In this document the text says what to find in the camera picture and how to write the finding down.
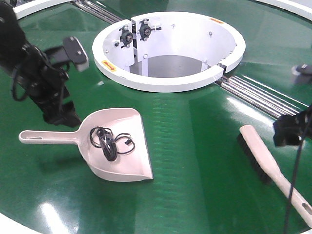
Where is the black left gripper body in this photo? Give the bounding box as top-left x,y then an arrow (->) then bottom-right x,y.
11,42 -> 73,115

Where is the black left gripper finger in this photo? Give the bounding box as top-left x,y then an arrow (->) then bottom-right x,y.
43,108 -> 63,125
62,101 -> 81,128

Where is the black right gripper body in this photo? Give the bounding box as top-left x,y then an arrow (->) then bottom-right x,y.
273,107 -> 312,147

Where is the beige hand brush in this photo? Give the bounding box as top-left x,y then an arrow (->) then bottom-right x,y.
237,125 -> 312,227

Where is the beige plastic dustpan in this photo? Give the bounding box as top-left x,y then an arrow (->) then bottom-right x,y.
19,108 -> 154,182

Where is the black cable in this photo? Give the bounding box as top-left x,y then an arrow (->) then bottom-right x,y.
89,126 -> 135,162

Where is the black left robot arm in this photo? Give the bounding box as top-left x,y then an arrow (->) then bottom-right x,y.
0,1 -> 89,127

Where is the steel conveyor rollers left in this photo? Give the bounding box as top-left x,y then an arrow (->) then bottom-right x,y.
71,0 -> 123,24

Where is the white outer conveyor rim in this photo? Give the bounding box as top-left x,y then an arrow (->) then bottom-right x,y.
13,0 -> 312,20

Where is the left black bearing block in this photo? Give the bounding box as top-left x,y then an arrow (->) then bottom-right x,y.
119,25 -> 133,48

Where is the black bearing block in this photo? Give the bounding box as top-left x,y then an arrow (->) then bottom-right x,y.
119,25 -> 133,48
137,19 -> 162,41

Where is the right black bearing block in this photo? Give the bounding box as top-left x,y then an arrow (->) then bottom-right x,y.
137,19 -> 162,41

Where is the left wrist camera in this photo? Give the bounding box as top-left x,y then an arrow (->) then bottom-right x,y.
63,36 -> 89,72

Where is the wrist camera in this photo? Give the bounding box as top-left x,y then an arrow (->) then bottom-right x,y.
291,63 -> 312,78
63,36 -> 89,72

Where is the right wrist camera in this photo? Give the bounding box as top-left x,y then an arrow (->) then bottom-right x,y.
291,63 -> 312,78

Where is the white inner conveyor ring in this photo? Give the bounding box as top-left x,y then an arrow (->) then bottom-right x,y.
92,11 -> 246,93

